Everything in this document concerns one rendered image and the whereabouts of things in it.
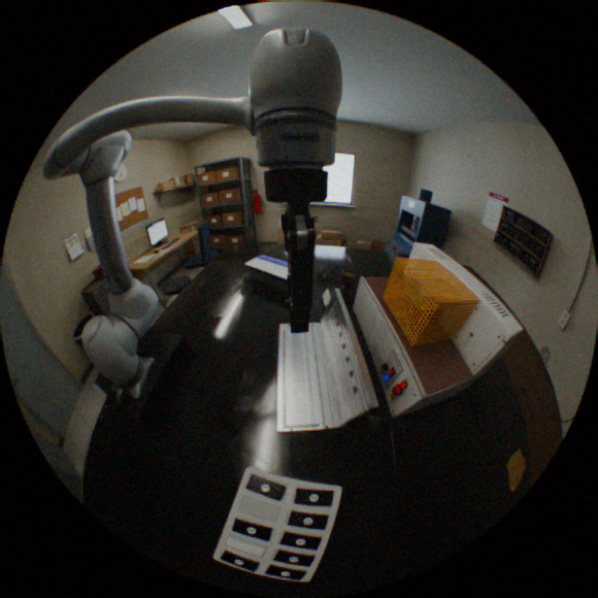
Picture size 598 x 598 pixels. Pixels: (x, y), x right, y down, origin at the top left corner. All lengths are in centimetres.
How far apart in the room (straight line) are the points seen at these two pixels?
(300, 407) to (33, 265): 295
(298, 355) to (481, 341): 62
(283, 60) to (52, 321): 293
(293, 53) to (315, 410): 71
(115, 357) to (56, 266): 233
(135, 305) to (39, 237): 237
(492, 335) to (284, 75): 65
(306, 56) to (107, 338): 72
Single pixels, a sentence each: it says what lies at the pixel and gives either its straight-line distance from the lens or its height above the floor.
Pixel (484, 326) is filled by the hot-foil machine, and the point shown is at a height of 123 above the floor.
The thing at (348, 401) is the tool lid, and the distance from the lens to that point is 53.
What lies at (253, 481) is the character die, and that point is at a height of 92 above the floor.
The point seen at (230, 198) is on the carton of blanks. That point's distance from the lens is 387.
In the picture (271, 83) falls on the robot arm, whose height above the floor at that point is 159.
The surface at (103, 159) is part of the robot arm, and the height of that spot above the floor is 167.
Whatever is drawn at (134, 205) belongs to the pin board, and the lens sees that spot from 351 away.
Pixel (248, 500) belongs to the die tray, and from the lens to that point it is 61.
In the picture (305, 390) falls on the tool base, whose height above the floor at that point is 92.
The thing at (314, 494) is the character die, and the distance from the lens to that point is 57.
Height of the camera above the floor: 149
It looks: 39 degrees down
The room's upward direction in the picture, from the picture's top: straight up
